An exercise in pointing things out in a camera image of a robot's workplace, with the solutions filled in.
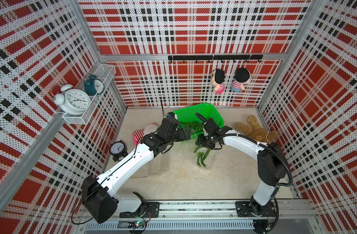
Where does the hanging doll striped shirt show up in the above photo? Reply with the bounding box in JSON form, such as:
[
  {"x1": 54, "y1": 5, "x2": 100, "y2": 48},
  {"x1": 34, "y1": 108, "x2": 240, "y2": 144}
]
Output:
[{"x1": 231, "y1": 67, "x2": 251, "y2": 92}]

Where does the white alarm clock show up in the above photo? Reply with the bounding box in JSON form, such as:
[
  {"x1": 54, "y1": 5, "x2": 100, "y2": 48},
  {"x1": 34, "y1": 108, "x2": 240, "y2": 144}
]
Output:
[{"x1": 54, "y1": 84, "x2": 91, "y2": 116}]

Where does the brown plush bear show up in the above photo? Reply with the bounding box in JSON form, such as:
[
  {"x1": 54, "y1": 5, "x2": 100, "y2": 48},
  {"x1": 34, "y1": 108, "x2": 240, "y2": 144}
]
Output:
[{"x1": 236, "y1": 115, "x2": 278, "y2": 143}]

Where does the white wire wall shelf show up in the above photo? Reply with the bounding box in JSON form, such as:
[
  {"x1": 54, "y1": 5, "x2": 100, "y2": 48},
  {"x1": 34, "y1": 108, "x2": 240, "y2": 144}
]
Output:
[{"x1": 63, "y1": 64, "x2": 116, "y2": 125}]

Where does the green plastic basket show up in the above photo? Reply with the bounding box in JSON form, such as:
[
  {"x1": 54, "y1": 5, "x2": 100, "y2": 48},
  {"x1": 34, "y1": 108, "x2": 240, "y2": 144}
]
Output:
[{"x1": 174, "y1": 103, "x2": 224, "y2": 138}]

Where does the black hook rail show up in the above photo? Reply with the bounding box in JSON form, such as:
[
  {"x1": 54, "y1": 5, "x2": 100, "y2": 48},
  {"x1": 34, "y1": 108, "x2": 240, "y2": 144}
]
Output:
[{"x1": 168, "y1": 55, "x2": 263, "y2": 61}]

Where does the black alarm clock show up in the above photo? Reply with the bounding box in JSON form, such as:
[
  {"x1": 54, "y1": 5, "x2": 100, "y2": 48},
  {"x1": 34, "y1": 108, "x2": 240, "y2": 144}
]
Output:
[{"x1": 109, "y1": 140, "x2": 128, "y2": 162}]

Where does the pink striped plush toy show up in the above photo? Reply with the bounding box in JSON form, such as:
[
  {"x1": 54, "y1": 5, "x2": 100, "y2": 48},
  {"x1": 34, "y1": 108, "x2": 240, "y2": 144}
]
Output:
[{"x1": 132, "y1": 123, "x2": 158, "y2": 145}]

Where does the teal alarm clock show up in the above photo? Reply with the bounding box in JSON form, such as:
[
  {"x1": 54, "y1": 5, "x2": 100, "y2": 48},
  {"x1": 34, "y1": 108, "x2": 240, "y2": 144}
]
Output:
[{"x1": 84, "y1": 75, "x2": 105, "y2": 96}]

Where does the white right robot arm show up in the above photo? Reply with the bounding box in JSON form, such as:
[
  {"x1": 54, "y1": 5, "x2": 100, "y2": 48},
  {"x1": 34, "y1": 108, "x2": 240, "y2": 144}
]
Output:
[{"x1": 196, "y1": 114, "x2": 293, "y2": 216}]

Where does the green circuit board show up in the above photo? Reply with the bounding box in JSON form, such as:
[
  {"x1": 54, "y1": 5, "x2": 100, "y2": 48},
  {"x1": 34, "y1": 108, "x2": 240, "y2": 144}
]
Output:
[{"x1": 117, "y1": 221, "x2": 145, "y2": 229}]

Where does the hanging doll pink shirt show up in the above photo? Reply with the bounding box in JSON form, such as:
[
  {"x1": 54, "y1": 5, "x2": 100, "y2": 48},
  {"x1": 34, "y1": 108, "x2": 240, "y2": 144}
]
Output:
[{"x1": 211, "y1": 69, "x2": 225, "y2": 94}]

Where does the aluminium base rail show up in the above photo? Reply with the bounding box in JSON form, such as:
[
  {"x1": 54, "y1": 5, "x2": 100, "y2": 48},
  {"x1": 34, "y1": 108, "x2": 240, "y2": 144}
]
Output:
[{"x1": 75, "y1": 199, "x2": 325, "y2": 234}]

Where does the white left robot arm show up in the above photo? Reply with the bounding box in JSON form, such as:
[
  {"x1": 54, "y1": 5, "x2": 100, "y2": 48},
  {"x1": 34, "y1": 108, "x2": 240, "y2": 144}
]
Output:
[{"x1": 82, "y1": 117, "x2": 191, "y2": 223}]

